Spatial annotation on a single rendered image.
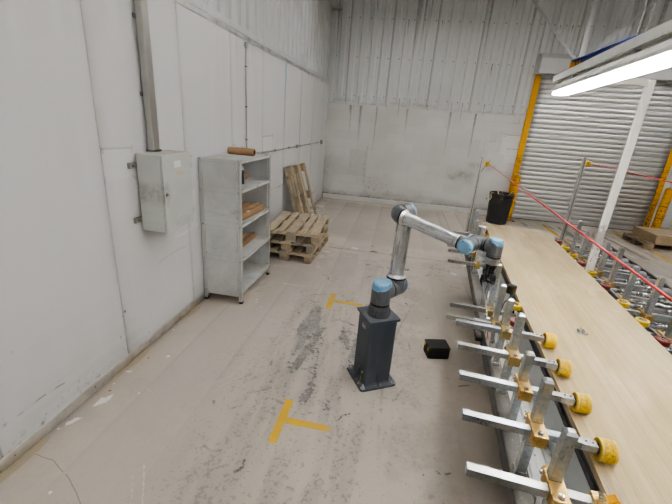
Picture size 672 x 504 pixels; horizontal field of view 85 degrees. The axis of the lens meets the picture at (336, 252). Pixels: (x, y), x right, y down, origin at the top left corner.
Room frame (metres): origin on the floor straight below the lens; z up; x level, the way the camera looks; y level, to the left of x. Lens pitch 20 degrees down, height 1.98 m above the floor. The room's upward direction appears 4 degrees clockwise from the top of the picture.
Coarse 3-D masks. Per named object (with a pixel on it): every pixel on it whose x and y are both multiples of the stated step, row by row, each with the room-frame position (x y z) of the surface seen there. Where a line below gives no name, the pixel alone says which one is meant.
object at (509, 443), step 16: (480, 288) 2.94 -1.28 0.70; (496, 368) 1.80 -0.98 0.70; (496, 400) 1.53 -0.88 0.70; (496, 416) 1.44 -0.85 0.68; (496, 432) 1.38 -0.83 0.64; (512, 432) 1.33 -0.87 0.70; (512, 448) 1.24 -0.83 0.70; (512, 464) 1.15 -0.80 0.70; (512, 496) 1.02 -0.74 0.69; (528, 496) 1.02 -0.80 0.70
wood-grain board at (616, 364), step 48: (528, 240) 3.91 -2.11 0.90; (528, 288) 2.55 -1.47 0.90; (576, 288) 2.63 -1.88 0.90; (576, 336) 1.89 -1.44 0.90; (624, 336) 1.94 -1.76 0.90; (576, 384) 1.44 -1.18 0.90; (624, 384) 1.47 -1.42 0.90; (576, 432) 1.16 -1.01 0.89; (624, 432) 1.16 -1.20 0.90; (624, 480) 0.94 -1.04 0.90
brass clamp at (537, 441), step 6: (528, 414) 1.14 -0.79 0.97; (528, 420) 1.12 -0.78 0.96; (534, 426) 1.08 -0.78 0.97; (540, 426) 1.09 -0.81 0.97; (534, 432) 1.05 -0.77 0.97; (546, 432) 1.06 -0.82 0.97; (534, 438) 1.04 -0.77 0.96; (540, 438) 1.03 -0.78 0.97; (546, 438) 1.03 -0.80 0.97; (534, 444) 1.04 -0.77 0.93; (540, 444) 1.03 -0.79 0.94; (546, 444) 1.03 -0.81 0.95
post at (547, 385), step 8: (544, 384) 1.11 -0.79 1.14; (552, 384) 1.10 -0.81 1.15; (544, 392) 1.11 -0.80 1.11; (552, 392) 1.10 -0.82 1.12; (536, 400) 1.13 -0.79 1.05; (544, 400) 1.10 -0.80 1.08; (536, 408) 1.11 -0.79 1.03; (544, 408) 1.10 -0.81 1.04; (536, 416) 1.11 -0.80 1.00; (544, 416) 1.10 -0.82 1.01; (528, 440) 1.11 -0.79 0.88; (520, 448) 1.13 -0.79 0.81; (528, 448) 1.10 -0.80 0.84; (520, 456) 1.11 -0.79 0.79; (528, 456) 1.10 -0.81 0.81; (520, 464) 1.11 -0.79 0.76; (528, 464) 1.10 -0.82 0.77
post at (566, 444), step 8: (568, 432) 0.87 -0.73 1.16; (560, 440) 0.88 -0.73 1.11; (568, 440) 0.86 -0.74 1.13; (576, 440) 0.86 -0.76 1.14; (560, 448) 0.87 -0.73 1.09; (568, 448) 0.86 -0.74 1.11; (552, 456) 0.90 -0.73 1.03; (560, 456) 0.86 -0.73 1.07; (568, 456) 0.86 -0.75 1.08; (552, 464) 0.88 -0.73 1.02; (560, 464) 0.86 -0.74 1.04; (568, 464) 0.86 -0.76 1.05; (552, 472) 0.87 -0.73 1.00; (560, 472) 0.86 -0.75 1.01; (560, 480) 0.86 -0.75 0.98
